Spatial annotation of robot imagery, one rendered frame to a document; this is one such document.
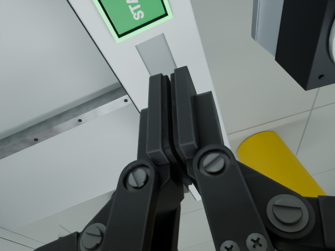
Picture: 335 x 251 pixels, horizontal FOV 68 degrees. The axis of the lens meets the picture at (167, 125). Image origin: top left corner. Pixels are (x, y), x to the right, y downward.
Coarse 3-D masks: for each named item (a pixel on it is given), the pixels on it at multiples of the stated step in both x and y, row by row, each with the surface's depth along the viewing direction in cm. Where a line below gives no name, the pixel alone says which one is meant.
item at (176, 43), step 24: (72, 0) 20; (168, 0) 21; (96, 24) 21; (168, 24) 23; (192, 24) 23; (120, 48) 23; (144, 48) 24; (168, 48) 25; (192, 48) 25; (120, 72) 25; (144, 72) 26; (168, 72) 27; (192, 72) 27; (144, 96) 28; (192, 192) 47
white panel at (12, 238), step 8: (0, 232) 66; (8, 232) 68; (0, 240) 65; (8, 240) 68; (16, 240) 70; (24, 240) 72; (32, 240) 75; (0, 248) 64; (8, 248) 67; (16, 248) 69; (24, 248) 71; (32, 248) 74
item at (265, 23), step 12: (264, 0) 38; (276, 0) 38; (264, 12) 39; (276, 12) 40; (252, 24) 42; (264, 24) 41; (276, 24) 41; (252, 36) 43; (264, 36) 42; (276, 36) 43; (264, 48) 44; (276, 48) 45
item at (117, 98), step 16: (112, 96) 42; (128, 96) 41; (64, 112) 44; (80, 112) 42; (96, 112) 42; (32, 128) 44; (48, 128) 43; (64, 128) 43; (0, 144) 45; (16, 144) 44; (32, 144) 44
